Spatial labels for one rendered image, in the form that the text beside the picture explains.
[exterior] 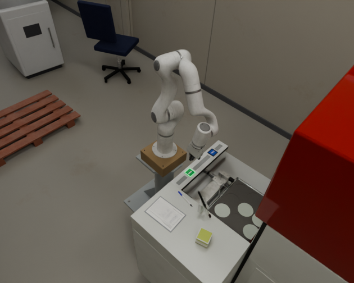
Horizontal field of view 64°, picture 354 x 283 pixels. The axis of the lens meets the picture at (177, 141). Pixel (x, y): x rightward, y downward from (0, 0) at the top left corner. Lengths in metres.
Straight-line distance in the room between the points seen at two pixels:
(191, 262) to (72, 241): 1.48
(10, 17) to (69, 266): 3.18
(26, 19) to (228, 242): 3.85
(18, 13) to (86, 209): 2.76
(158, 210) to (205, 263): 0.40
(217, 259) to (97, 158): 2.11
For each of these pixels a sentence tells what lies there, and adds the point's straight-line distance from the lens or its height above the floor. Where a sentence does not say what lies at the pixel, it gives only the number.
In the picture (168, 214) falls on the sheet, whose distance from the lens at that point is 1.75.
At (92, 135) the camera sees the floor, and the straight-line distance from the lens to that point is 3.65.
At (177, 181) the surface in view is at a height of 0.96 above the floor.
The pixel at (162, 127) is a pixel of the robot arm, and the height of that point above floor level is 1.17.
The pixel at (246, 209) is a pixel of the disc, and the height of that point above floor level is 0.90.
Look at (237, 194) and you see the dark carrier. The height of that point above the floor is 0.90.
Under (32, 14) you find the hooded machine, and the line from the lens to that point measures 4.57.
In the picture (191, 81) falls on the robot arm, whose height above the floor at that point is 1.66.
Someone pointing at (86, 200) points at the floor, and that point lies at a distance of 3.04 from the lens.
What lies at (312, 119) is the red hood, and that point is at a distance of 1.16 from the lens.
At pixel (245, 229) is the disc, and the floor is 0.90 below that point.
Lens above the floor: 2.49
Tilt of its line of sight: 46 degrees down
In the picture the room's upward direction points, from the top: 4 degrees clockwise
